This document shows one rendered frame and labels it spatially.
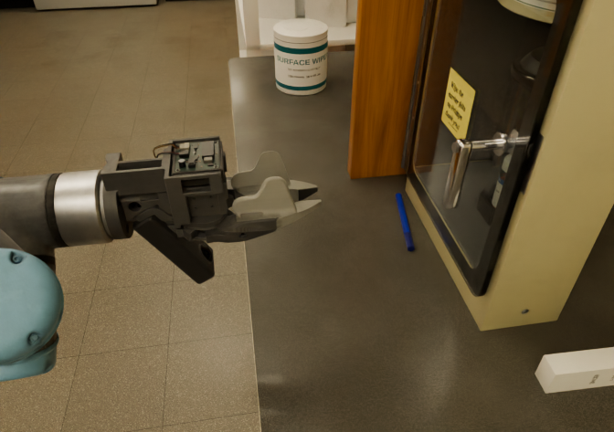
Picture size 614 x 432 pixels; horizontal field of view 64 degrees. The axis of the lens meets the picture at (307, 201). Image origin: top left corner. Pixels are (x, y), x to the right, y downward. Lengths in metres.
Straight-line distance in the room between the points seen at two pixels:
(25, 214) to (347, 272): 0.44
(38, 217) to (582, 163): 0.53
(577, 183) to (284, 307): 0.40
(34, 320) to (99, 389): 1.49
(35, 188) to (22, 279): 0.17
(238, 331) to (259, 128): 0.97
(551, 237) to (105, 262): 1.90
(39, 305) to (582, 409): 0.58
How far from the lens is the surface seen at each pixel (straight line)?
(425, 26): 0.77
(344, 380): 0.64
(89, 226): 0.51
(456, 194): 0.58
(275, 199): 0.50
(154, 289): 2.08
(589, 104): 0.53
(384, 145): 0.91
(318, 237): 0.81
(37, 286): 0.38
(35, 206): 0.52
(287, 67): 1.22
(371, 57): 0.83
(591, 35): 0.50
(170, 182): 0.47
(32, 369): 0.52
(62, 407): 1.87
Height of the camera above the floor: 1.48
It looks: 38 degrees down
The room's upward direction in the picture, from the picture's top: straight up
